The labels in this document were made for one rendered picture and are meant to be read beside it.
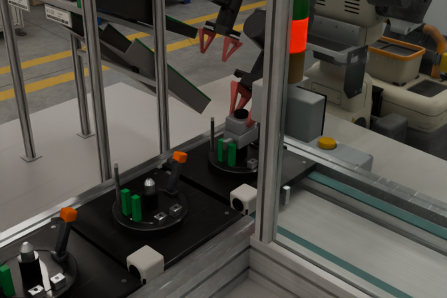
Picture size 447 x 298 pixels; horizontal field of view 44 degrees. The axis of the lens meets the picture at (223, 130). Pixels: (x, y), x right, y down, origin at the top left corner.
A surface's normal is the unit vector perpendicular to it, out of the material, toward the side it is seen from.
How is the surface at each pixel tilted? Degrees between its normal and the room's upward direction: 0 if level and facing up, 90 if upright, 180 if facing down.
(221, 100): 0
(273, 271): 90
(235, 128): 91
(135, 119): 0
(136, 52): 90
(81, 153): 0
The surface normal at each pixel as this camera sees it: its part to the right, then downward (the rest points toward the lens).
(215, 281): 0.74, 0.33
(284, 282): -0.67, 0.34
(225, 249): 0.01, -0.88
